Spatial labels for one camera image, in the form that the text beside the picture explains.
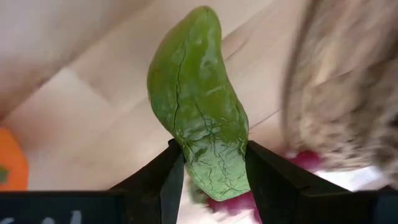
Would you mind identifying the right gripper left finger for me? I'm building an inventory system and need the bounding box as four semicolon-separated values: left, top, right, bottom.
108;139;185;224

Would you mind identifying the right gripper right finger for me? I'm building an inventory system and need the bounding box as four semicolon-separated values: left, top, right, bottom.
245;140;379;224

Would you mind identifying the green cucumber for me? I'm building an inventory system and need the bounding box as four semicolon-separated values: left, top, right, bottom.
146;5;251;202

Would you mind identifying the orange persimmon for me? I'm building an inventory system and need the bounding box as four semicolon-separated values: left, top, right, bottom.
0;127;29;191

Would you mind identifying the purple grape bunch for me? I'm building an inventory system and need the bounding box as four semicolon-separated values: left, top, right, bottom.
206;151;323;224

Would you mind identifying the woven straw basket with handles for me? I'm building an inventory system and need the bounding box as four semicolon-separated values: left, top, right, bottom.
281;0;398;190

